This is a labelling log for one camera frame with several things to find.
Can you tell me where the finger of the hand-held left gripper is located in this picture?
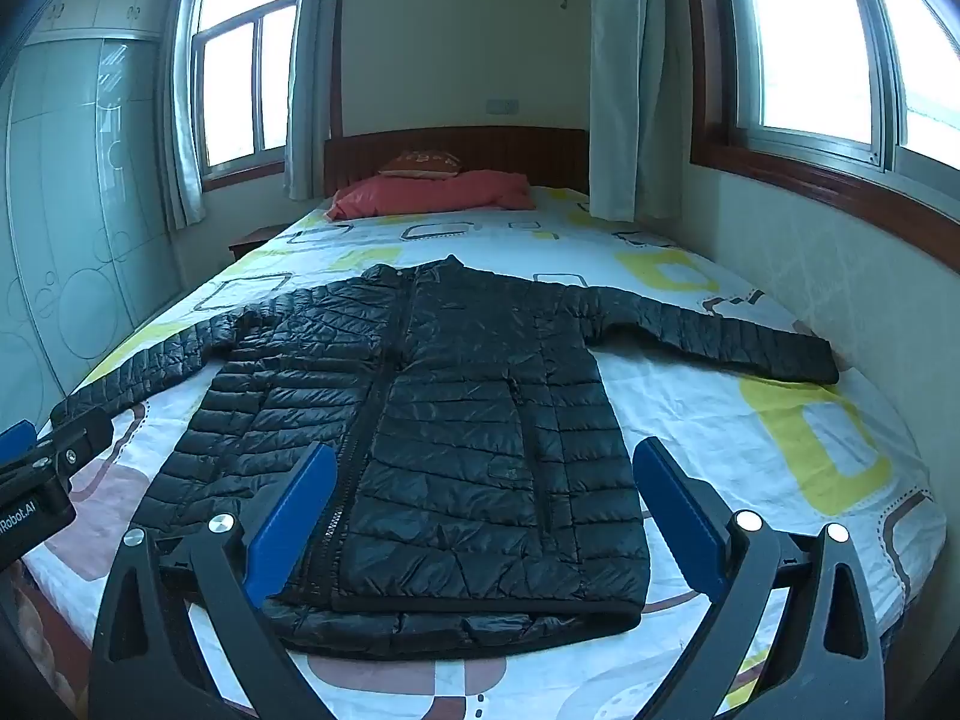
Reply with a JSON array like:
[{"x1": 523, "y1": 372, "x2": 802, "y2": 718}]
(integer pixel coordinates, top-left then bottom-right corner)
[
  {"x1": 0, "y1": 422, "x2": 38, "y2": 467},
  {"x1": 31, "y1": 406, "x2": 115, "y2": 484}
]

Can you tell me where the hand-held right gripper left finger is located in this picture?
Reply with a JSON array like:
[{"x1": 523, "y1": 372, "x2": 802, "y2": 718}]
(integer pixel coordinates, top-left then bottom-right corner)
[{"x1": 88, "y1": 441, "x2": 338, "y2": 720}]

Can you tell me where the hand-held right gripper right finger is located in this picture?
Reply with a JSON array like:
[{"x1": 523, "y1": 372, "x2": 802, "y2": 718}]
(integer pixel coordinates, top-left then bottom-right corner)
[{"x1": 632, "y1": 436, "x2": 887, "y2": 720}]

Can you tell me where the black puffer jacket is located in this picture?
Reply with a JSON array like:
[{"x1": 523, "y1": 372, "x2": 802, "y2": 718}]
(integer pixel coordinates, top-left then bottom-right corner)
[{"x1": 51, "y1": 255, "x2": 841, "y2": 662}]

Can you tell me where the bed with patterned sheet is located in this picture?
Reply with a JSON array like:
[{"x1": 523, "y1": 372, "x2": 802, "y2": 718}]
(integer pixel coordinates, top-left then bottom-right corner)
[{"x1": 16, "y1": 184, "x2": 947, "y2": 720}]

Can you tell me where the glass door wardrobe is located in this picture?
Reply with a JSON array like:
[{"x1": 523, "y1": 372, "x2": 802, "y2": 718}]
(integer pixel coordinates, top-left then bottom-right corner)
[{"x1": 0, "y1": 0, "x2": 188, "y2": 421}]

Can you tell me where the wooden nightstand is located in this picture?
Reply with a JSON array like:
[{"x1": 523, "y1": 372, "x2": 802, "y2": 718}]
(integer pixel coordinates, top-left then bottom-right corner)
[{"x1": 229, "y1": 225, "x2": 293, "y2": 262}]

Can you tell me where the pale window curtain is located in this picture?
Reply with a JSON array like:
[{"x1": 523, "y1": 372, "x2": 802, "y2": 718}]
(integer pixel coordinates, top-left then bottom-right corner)
[
  {"x1": 589, "y1": 0, "x2": 695, "y2": 223},
  {"x1": 283, "y1": 0, "x2": 346, "y2": 200},
  {"x1": 159, "y1": 0, "x2": 208, "y2": 230}
]

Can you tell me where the red pillow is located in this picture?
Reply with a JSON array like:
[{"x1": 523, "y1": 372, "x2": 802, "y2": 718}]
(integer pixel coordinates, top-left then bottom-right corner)
[{"x1": 328, "y1": 170, "x2": 535, "y2": 222}]

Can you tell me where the orange cushion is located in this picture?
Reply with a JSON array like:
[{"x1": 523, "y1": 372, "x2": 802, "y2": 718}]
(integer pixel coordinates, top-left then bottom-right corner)
[{"x1": 379, "y1": 150, "x2": 460, "y2": 179}]

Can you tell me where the small sliding window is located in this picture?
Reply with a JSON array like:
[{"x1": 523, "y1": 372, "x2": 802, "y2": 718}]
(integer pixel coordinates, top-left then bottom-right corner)
[{"x1": 191, "y1": 0, "x2": 310, "y2": 182}]

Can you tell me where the wooden headboard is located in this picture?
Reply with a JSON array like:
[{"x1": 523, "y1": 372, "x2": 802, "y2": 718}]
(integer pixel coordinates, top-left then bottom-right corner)
[{"x1": 324, "y1": 126, "x2": 590, "y2": 197}]

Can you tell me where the wide window with wooden sill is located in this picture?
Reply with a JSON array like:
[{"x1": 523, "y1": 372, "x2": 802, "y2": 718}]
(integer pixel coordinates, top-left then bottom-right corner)
[{"x1": 688, "y1": 0, "x2": 960, "y2": 275}]

